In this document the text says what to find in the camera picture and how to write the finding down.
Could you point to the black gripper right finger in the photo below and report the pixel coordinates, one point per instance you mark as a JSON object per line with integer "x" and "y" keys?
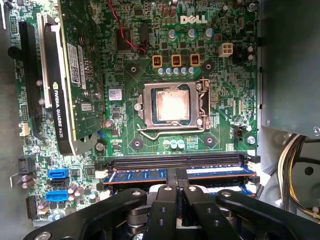
{"x": 210, "y": 220}

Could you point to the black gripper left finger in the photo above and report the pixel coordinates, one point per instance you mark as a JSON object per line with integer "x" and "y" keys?
{"x": 162, "y": 220}

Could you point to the black RAM slot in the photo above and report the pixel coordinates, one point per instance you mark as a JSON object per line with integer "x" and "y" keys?
{"x": 187, "y": 158}
{"x": 175, "y": 165}

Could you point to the blue SATA port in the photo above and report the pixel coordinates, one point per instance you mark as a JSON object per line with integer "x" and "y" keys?
{"x": 57, "y": 195}
{"x": 58, "y": 174}

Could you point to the silver CPU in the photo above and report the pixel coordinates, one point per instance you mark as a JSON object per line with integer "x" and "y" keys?
{"x": 172, "y": 105}

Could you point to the metal locking lever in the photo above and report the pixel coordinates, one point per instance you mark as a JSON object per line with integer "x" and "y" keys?
{"x": 208, "y": 100}

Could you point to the green motherboard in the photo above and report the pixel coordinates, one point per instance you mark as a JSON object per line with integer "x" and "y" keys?
{"x": 225, "y": 82}

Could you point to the black graphics card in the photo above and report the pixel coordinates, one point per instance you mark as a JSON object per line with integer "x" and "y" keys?
{"x": 60, "y": 105}

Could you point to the brown square coil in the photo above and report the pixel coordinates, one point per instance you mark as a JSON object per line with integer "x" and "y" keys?
{"x": 177, "y": 61}
{"x": 195, "y": 61}
{"x": 157, "y": 61}

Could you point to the white four pin connector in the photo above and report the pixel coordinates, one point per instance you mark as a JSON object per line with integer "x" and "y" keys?
{"x": 226, "y": 50}

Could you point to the black expansion slot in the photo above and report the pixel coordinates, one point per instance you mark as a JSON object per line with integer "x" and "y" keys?
{"x": 30, "y": 75}

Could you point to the white expansion slot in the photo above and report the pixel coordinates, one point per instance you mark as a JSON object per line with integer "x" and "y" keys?
{"x": 43, "y": 62}

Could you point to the black PC case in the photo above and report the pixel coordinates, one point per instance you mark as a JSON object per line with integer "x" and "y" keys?
{"x": 5, "y": 100}

